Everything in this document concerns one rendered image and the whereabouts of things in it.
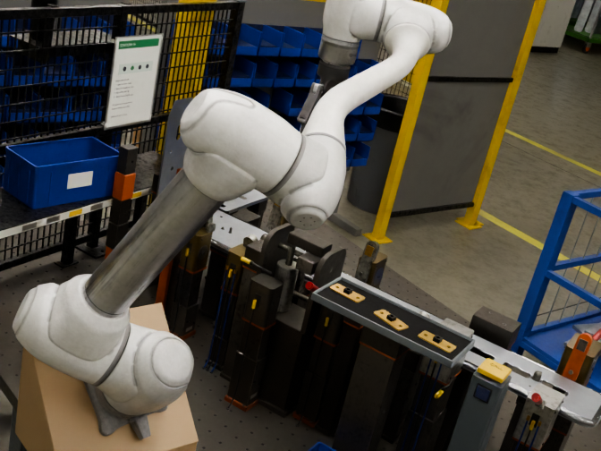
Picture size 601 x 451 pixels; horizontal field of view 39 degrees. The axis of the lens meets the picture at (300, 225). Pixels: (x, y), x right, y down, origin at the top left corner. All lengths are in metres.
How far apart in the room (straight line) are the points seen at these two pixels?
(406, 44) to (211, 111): 0.60
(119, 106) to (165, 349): 1.23
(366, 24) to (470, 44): 3.42
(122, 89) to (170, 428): 1.21
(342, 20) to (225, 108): 0.57
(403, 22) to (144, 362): 0.93
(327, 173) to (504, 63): 4.21
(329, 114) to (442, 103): 3.70
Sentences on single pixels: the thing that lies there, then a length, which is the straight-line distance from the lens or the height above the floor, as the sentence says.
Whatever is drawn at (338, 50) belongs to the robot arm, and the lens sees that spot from 2.01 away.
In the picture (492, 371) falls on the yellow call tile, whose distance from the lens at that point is 1.94.
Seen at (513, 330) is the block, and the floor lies 1.03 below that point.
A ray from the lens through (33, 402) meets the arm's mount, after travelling 2.08.
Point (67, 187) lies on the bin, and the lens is 2.57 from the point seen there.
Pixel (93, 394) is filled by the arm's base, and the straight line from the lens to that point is 2.05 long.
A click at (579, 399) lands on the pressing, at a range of 2.31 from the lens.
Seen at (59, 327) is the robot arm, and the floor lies 1.13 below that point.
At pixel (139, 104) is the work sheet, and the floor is 1.22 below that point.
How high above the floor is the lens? 2.09
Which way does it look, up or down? 23 degrees down
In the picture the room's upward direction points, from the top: 13 degrees clockwise
